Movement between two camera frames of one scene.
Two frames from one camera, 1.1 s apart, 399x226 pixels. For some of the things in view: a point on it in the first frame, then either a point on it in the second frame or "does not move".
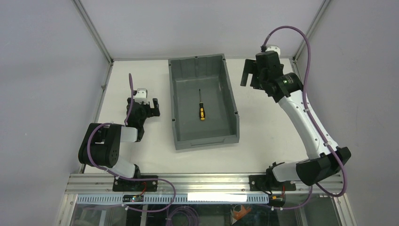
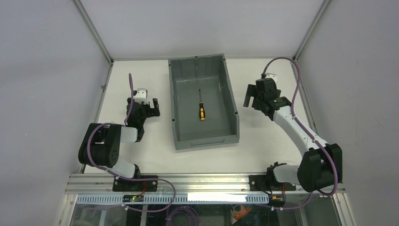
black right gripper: (253, 76) -> (260, 94)
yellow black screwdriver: (202, 111) does not move
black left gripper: (145, 106) does not move
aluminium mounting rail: (192, 184) does not move
